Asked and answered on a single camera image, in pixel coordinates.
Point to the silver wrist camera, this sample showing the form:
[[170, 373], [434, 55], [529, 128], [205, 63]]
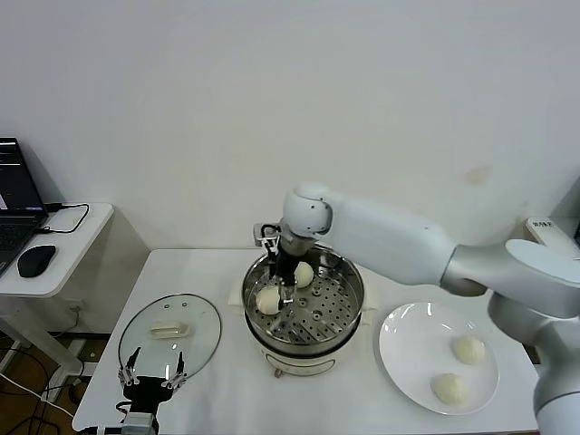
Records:
[[138, 425], [263, 233]]

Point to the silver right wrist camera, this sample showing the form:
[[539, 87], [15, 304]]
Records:
[[263, 233]]

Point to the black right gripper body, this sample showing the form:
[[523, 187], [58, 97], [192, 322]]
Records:
[[286, 267]]

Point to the steel perforated steamer basket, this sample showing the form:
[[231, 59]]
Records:
[[326, 312]]

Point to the white floor power strip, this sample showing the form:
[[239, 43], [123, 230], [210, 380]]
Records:
[[89, 369]]

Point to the white round plate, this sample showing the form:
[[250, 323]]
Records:
[[417, 344]]

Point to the black computer mouse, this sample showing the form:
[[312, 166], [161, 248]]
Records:
[[36, 260]]

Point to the black laptop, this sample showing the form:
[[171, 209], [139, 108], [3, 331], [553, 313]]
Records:
[[18, 190]]

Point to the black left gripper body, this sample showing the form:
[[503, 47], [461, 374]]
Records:
[[145, 392]]

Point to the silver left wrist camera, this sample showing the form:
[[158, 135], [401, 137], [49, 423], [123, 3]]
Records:
[[138, 425]]

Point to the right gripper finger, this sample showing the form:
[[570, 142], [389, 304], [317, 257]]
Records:
[[272, 269], [287, 293]]

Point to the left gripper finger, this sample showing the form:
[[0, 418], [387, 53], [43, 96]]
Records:
[[127, 374], [177, 376]]

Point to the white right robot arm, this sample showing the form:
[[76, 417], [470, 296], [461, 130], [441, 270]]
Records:
[[385, 240]]

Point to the white steamed baozi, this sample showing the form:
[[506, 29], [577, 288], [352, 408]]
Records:
[[304, 274], [449, 389], [469, 350], [267, 301]]

